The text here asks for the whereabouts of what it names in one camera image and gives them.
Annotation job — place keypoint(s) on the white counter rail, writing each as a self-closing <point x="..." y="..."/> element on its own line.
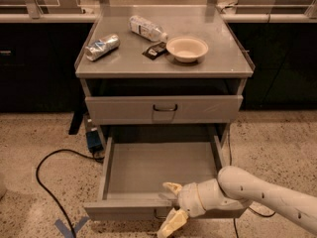
<point x="90" y="18"/>

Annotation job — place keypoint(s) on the grey drawer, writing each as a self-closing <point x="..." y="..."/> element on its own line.
<point x="133" y="174"/>
<point x="163" y="109"/>

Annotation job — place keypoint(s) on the white bowl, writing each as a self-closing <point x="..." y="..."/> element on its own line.
<point x="187" y="49"/>

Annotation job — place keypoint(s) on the grey drawer cabinet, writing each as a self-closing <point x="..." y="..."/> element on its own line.
<point x="126" y="72"/>

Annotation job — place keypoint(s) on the crushed silver can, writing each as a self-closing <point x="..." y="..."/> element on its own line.
<point x="101" y="47"/>

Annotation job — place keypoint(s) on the black snack packet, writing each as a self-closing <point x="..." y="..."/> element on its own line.
<point x="155" y="51"/>

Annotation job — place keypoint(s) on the blue power box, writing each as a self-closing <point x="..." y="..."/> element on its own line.
<point x="94" y="144"/>

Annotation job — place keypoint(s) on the clear plastic water bottle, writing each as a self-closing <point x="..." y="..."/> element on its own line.
<point x="147" y="29"/>

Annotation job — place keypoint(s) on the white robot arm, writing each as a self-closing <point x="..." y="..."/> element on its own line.
<point x="234" y="185"/>

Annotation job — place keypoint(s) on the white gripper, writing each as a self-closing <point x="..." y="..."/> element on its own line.
<point x="188" y="197"/>

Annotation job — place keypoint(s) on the grey top drawer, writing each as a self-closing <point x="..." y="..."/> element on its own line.
<point x="163" y="109"/>

